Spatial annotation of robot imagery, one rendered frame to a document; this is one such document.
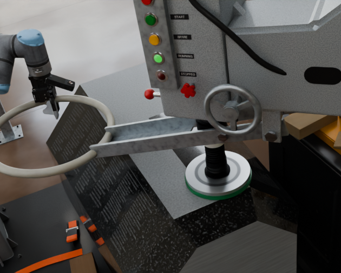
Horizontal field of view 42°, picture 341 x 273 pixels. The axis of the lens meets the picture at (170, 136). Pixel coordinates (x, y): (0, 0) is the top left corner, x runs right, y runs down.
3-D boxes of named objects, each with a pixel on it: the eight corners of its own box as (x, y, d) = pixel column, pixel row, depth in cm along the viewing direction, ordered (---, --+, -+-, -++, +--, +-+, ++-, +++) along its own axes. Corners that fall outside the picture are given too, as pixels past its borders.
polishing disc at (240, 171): (243, 200, 136) (243, 196, 135) (177, 192, 143) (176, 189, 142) (255, 156, 151) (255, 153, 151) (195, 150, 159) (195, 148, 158)
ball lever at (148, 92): (171, 97, 128) (170, 87, 127) (167, 103, 126) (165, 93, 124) (148, 95, 131) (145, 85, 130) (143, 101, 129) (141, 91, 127)
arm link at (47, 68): (50, 54, 179) (48, 66, 171) (53, 65, 182) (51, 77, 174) (27, 58, 178) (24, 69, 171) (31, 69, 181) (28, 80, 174)
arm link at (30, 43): (21, 26, 172) (45, 26, 170) (30, 56, 180) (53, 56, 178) (10, 37, 165) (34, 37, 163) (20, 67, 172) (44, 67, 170)
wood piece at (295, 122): (318, 110, 185) (319, 99, 182) (337, 120, 178) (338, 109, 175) (281, 129, 179) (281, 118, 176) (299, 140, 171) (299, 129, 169)
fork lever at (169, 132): (298, 104, 131) (294, 89, 129) (286, 143, 118) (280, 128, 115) (116, 131, 168) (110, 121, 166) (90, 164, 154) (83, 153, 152)
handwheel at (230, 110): (270, 119, 118) (268, 68, 109) (261, 141, 111) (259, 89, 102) (216, 114, 124) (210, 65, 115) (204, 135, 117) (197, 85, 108)
